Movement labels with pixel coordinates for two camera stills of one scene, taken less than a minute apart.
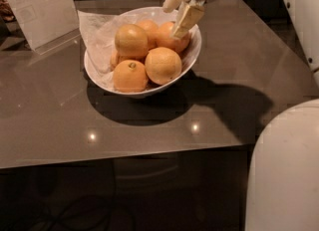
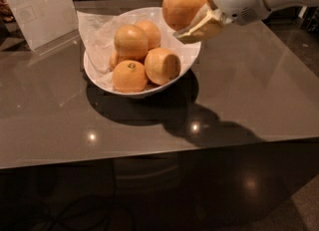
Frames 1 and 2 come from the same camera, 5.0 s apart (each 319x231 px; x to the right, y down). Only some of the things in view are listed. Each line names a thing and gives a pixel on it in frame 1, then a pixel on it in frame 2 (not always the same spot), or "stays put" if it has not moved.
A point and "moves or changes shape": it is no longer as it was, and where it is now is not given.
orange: (162, 65) stays put
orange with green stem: (130, 76) stays put
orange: (164, 40) moves or changes shape
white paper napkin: (98, 34) stays put
